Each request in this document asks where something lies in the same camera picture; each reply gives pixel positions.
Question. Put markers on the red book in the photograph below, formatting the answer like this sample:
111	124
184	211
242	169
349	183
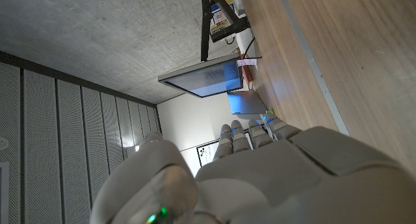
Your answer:
248	78

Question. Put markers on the flat computer monitor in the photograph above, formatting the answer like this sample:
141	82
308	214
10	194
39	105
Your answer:
208	78

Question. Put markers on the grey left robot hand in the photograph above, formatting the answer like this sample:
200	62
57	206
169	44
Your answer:
292	185

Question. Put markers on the white paper tag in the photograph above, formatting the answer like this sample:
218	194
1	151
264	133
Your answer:
247	62

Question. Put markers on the black framed wall board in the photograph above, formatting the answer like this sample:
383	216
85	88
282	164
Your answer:
206	154

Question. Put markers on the silver open laptop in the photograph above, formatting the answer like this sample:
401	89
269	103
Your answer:
245	102

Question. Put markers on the flat white box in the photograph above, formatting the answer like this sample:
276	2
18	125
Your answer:
245	42

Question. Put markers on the grey tape strip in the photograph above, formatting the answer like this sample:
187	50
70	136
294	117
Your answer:
312	61

